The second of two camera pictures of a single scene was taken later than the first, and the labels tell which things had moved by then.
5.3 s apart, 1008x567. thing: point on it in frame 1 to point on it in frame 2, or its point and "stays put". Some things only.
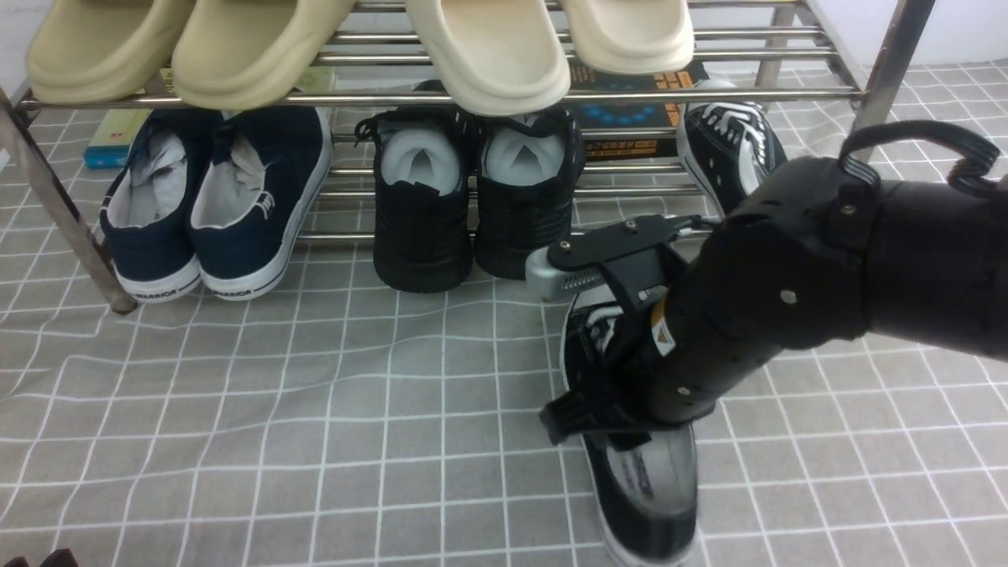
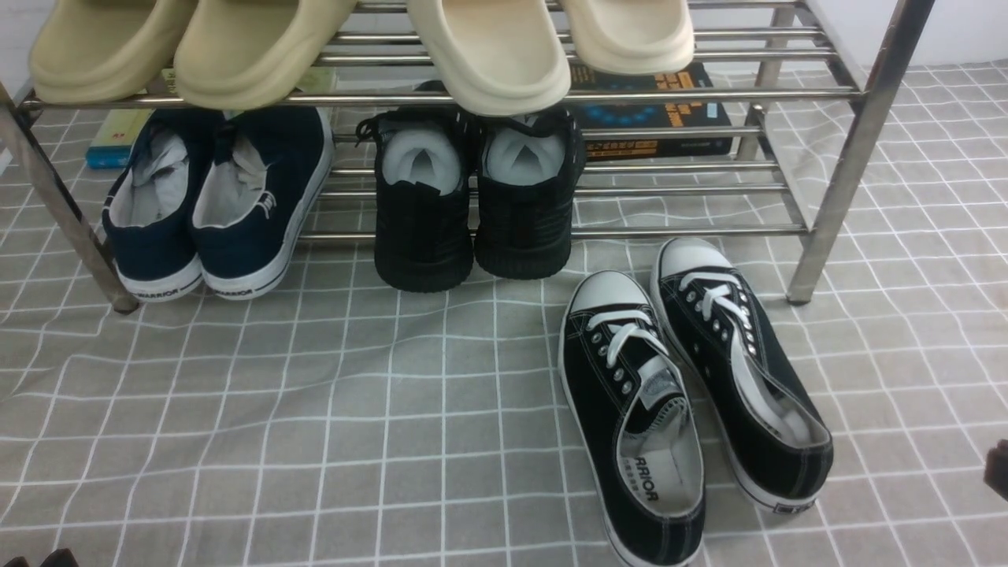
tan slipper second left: x=234 y=54 stays put
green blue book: x=109 y=146 stays put
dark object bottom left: x=61 y=557 stays put
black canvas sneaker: x=730 y=148 to x=768 y=430
